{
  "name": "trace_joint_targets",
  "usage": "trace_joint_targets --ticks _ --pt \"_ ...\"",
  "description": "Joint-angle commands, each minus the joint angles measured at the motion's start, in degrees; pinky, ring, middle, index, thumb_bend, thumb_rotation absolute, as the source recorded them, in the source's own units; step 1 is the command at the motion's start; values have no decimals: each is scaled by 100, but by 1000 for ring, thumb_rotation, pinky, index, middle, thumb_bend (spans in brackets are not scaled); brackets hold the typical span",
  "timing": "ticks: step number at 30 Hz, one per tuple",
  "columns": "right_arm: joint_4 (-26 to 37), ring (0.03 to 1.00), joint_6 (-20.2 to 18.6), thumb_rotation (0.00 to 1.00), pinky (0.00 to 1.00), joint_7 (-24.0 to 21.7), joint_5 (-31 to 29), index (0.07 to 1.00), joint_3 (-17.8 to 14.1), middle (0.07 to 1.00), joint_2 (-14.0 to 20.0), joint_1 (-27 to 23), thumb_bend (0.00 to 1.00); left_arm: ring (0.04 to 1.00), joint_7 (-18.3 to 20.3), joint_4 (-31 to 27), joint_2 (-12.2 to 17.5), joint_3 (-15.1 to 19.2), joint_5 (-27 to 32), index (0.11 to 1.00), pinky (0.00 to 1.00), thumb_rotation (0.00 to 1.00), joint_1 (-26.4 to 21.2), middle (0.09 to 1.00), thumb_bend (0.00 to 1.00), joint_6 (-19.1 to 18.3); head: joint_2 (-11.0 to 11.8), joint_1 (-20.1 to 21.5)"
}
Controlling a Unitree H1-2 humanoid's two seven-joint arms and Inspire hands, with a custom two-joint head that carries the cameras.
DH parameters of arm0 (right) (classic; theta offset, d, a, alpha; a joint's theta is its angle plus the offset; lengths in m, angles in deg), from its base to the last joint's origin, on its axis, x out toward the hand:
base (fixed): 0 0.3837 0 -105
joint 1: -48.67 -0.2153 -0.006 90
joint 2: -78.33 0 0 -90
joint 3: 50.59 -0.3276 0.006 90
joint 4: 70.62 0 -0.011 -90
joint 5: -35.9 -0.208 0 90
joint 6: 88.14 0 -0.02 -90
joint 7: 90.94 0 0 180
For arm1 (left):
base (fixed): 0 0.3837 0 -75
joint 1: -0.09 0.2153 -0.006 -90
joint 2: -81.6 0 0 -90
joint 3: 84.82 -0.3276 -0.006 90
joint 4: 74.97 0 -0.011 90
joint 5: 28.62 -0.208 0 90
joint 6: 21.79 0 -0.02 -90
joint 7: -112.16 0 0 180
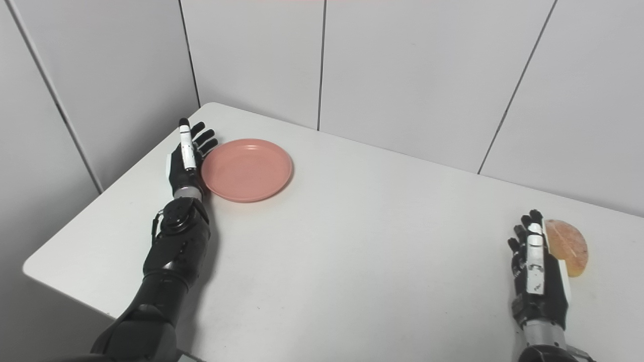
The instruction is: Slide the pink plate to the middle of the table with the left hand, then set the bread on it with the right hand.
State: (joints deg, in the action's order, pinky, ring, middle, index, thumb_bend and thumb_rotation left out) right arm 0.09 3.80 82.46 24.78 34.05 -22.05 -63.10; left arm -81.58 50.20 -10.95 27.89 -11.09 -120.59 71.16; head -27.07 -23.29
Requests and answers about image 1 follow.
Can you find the golden bread roll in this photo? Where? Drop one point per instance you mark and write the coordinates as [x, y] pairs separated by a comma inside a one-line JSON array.
[[568, 247]]

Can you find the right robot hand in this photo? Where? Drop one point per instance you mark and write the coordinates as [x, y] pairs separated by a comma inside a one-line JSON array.
[[538, 281]]

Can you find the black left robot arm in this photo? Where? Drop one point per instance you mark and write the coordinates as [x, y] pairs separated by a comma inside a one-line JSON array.
[[161, 271]]

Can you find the pink round plate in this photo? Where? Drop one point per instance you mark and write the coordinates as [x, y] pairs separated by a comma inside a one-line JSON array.
[[246, 170]]

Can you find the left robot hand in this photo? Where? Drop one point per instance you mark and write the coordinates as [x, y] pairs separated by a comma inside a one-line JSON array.
[[182, 168]]

